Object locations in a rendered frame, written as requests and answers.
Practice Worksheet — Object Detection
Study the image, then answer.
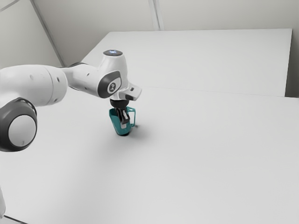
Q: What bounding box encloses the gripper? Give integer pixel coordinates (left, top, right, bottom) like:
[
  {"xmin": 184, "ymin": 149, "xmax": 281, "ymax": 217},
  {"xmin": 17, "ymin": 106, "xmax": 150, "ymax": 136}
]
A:
[{"xmin": 109, "ymin": 98, "xmax": 130, "ymax": 129}]

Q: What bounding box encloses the teal faceted mug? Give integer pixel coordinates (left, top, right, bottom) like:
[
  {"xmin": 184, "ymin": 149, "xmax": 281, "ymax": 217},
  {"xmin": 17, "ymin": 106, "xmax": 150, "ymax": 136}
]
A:
[{"xmin": 108, "ymin": 106, "xmax": 136, "ymax": 137}]

